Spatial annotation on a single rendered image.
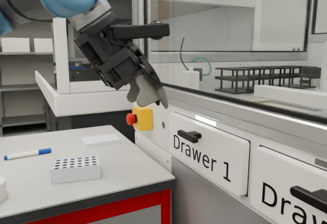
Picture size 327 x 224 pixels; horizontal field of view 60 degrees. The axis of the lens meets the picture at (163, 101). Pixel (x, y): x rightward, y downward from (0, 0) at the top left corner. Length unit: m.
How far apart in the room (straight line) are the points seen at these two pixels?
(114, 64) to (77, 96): 0.86
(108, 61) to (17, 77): 4.21
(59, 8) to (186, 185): 0.58
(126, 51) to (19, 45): 3.82
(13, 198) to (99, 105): 0.73
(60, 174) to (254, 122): 0.50
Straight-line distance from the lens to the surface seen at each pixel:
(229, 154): 0.58
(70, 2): 0.33
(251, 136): 0.55
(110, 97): 1.39
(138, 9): 1.01
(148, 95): 0.55
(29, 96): 4.73
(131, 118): 0.91
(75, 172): 0.79
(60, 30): 1.34
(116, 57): 0.51
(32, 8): 0.38
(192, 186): 0.76
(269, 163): 0.50
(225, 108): 0.59
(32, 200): 0.74
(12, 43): 4.31
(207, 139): 0.63
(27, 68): 4.69
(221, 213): 0.68
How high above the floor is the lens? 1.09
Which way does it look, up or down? 10 degrees down
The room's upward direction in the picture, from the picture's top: straight up
